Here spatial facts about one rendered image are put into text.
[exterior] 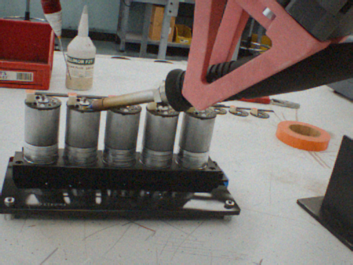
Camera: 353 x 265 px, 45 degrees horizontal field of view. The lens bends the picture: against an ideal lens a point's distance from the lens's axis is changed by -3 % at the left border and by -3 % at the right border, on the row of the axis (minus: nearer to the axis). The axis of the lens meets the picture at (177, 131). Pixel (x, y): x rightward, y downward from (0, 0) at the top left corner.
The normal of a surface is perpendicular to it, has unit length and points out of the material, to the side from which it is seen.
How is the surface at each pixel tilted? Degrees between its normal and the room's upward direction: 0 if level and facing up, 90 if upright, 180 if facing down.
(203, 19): 109
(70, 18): 90
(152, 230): 0
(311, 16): 90
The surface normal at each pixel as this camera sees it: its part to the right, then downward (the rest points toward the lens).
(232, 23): -0.49, 0.20
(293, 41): -0.67, 0.46
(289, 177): 0.15, -0.92
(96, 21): 0.24, 0.39
